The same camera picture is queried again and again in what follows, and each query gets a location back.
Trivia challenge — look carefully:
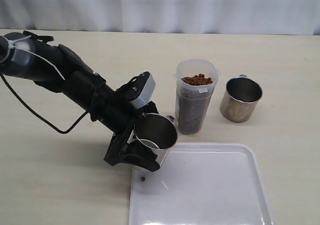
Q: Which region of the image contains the white curtain backdrop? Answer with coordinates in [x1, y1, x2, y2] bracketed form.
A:
[0, 0, 320, 35]

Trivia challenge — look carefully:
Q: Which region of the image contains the white plastic tray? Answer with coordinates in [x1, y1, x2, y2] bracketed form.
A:
[128, 142, 275, 225]

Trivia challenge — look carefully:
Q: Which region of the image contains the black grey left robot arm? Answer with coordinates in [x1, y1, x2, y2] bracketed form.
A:
[0, 31, 160, 172]

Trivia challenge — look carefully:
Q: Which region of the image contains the steel mug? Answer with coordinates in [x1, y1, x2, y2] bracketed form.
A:
[132, 113, 178, 172]
[219, 74, 263, 123]

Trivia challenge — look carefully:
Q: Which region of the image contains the black cable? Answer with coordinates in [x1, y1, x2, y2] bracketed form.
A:
[0, 73, 98, 135]

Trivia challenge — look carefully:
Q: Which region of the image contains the white zip tie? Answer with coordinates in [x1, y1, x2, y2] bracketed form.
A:
[0, 32, 67, 84]

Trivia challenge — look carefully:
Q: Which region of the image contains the clear plastic tall container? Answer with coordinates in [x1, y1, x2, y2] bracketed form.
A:
[174, 58, 219, 135]

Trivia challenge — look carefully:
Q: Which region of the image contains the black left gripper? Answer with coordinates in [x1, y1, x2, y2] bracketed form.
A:
[89, 76, 160, 172]

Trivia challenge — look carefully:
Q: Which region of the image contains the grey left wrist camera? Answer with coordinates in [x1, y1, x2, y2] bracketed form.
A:
[130, 71, 156, 109]

